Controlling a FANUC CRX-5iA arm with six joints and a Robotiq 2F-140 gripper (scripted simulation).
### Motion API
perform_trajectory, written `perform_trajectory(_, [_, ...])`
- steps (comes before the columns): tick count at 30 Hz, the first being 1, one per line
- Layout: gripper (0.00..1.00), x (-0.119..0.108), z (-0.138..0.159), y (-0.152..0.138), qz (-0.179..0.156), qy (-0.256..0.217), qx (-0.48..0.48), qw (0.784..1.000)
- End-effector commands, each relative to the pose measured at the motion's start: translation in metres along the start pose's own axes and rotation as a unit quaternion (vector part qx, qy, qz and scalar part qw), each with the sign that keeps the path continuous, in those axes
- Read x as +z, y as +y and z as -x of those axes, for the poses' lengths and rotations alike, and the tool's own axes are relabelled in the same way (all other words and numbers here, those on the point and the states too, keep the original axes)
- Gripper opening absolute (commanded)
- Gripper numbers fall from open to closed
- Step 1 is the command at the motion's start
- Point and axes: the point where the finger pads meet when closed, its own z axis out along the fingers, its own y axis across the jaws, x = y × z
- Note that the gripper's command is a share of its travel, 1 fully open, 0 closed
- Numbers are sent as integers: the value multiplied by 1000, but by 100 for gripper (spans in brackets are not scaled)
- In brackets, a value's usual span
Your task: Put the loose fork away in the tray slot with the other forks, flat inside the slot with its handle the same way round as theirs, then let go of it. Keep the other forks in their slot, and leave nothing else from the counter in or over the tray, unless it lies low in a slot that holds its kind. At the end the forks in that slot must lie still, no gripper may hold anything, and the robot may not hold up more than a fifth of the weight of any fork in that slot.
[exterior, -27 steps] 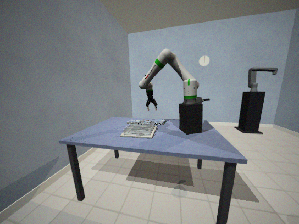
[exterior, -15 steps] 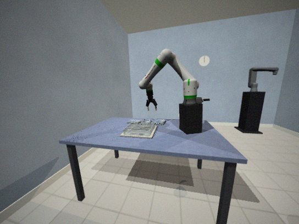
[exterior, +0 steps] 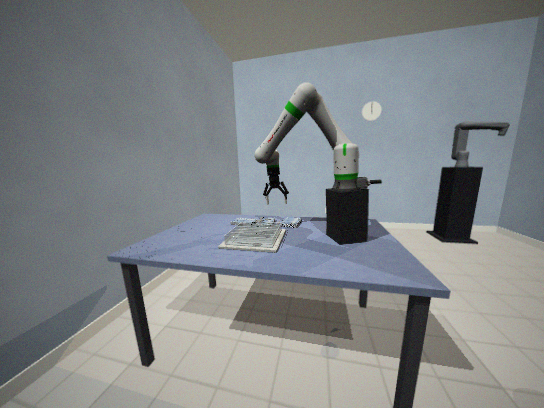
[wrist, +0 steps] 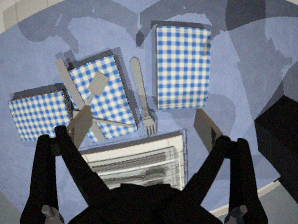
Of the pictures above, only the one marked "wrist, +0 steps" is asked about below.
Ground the blue and white checkered towel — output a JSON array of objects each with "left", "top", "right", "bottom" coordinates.
[
  {"left": 155, "top": 26, "right": 211, "bottom": 110},
  {"left": 68, "top": 54, "right": 138, "bottom": 140},
  {"left": 7, "top": 88, "right": 73, "bottom": 141}
]

